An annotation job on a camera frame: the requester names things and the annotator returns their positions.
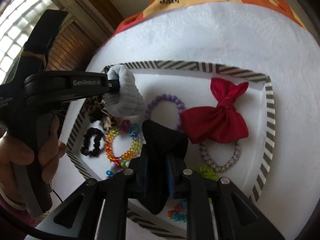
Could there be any light blue fluffy scrunchie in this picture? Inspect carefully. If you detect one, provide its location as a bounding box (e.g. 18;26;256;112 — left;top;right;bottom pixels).
104;64;145;117

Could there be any black velvet scrunchie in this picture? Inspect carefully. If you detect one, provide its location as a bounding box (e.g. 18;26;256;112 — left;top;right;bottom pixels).
139;120;189;215

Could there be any purple bead bracelet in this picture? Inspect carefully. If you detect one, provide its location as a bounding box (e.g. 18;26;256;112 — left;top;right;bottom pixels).
144;93;187;132

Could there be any striped white jewelry tray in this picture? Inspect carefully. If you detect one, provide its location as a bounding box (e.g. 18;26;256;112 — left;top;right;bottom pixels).
65;60;276;239

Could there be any person's left hand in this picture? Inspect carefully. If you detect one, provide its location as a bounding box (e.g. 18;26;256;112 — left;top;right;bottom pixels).
1;115;67;205

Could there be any leopard print bow scrunchie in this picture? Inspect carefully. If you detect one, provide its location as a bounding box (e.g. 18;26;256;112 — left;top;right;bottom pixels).
84;96;118;132

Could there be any pink braided hair band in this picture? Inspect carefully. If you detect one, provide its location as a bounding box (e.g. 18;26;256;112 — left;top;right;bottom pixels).
199;141;240;173

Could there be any wooden slatted door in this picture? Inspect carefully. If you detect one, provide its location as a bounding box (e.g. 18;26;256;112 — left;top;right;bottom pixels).
48;0;124;71

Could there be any red satin bow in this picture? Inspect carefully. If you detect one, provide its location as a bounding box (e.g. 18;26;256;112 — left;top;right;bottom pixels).
180;77;249;144

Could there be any glass block window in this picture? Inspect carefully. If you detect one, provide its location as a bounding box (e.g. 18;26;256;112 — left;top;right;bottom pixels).
1;0;62;84

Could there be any colourful plastic bead bracelet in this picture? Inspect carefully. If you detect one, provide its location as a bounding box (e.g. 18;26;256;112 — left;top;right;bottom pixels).
105;163;220;223

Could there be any rainbow bead bracelet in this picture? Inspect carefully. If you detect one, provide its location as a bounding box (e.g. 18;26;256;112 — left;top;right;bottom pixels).
104;119;144;169

